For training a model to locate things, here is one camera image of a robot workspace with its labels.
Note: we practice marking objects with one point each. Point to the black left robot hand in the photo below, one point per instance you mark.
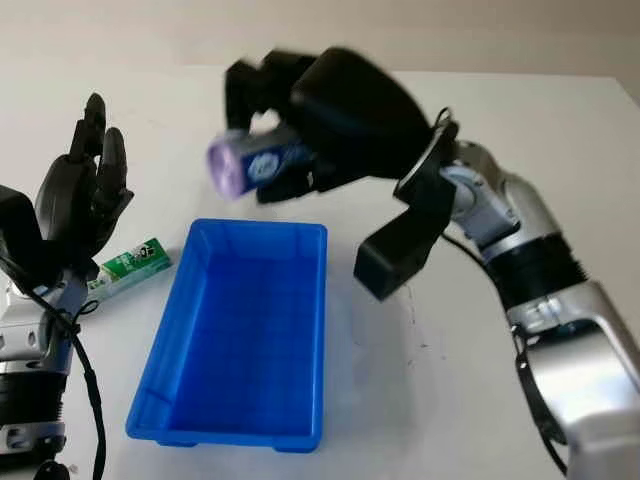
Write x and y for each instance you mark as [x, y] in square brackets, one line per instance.
[67, 195]

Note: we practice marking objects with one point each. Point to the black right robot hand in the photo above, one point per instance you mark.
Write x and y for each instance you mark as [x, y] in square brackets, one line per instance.
[350, 110]

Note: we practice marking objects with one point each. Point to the green toothpaste box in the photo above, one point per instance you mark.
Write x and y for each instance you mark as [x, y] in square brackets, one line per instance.
[135, 262]

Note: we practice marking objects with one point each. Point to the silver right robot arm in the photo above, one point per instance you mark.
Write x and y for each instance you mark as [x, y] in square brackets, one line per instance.
[560, 280]

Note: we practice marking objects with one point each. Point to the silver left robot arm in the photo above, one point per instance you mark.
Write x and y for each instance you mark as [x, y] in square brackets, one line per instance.
[30, 350]

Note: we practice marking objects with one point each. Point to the blue plastic tray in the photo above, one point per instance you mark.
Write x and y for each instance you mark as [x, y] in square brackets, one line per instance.
[240, 325]

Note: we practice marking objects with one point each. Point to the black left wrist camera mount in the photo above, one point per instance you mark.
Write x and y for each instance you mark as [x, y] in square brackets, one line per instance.
[17, 220]

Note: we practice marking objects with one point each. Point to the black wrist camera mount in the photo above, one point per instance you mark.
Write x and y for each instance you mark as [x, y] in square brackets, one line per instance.
[405, 240]
[17, 220]

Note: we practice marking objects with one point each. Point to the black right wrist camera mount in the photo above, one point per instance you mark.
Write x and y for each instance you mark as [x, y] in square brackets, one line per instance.
[405, 240]

